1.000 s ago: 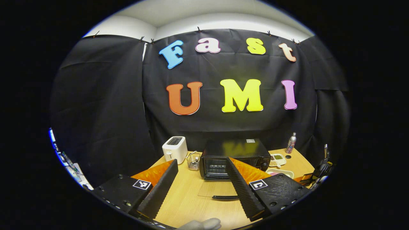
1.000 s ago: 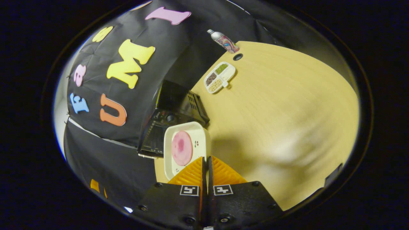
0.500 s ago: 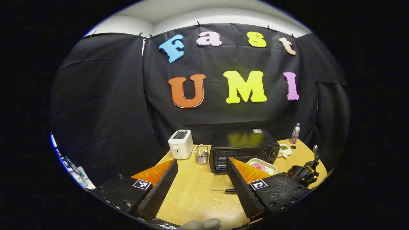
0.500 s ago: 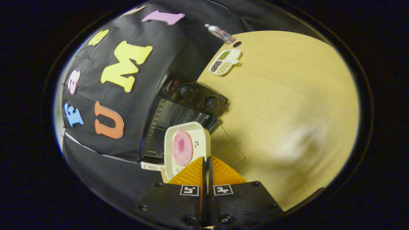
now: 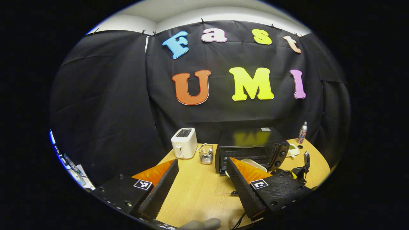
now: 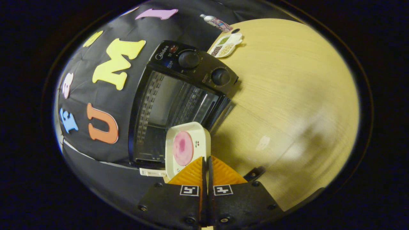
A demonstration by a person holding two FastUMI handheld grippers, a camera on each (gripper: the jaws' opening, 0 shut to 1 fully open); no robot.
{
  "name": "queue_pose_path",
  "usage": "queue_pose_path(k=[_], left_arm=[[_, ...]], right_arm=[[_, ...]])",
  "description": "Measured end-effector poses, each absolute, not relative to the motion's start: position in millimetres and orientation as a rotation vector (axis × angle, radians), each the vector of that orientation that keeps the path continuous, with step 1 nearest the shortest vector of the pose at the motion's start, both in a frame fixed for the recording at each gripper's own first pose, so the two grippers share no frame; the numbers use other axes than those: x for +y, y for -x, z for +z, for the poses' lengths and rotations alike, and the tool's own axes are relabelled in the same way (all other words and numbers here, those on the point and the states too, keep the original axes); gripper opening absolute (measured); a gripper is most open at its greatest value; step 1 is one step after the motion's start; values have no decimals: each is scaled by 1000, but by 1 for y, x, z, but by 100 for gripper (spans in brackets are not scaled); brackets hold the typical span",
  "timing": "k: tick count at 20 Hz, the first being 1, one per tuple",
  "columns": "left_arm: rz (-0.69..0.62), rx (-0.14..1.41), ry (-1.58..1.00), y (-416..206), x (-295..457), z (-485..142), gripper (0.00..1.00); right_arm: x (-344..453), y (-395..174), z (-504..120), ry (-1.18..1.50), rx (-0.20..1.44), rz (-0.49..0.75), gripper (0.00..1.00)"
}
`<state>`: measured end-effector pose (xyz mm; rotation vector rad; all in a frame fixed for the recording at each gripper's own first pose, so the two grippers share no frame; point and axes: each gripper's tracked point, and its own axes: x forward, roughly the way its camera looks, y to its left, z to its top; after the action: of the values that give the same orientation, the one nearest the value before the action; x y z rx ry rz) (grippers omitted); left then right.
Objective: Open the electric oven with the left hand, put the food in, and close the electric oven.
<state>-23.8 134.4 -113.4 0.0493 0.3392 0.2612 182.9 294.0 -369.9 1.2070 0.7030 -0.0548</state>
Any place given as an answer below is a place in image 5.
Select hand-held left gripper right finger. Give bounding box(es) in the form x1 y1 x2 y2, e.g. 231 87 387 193
226 157 313 221

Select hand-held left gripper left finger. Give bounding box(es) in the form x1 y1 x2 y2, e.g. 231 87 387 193
91 159 179 221

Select pale green food tray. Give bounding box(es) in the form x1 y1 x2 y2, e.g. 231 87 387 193
225 158 267 178

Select black electric oven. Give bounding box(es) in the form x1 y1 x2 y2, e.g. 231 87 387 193
215 127 290 194

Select white divided snack plate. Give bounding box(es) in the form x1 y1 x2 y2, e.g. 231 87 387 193
287 144 301 158

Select silver patterned bottle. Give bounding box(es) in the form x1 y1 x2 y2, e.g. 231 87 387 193
297 121 308 144

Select white toaster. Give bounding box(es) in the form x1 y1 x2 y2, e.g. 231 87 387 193
171 128 198 159

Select black backdrop cloth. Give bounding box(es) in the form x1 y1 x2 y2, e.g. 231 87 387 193
50 21 351 187

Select black cable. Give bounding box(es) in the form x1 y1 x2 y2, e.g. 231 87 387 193
231 212 247 230

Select wire mesh basket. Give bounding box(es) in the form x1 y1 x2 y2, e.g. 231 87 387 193
199 144 214 165

